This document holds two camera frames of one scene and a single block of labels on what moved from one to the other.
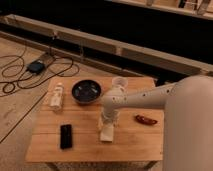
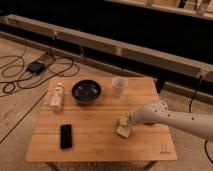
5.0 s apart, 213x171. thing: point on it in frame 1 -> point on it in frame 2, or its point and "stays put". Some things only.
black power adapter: x=36 y=66 stays put
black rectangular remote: x=66 y=136 stays put
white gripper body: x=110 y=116 -> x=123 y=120
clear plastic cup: x=119 y=82 stays put
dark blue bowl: x=86 y=91 stays put
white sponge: x=106 y=132 -> x=123 y=130
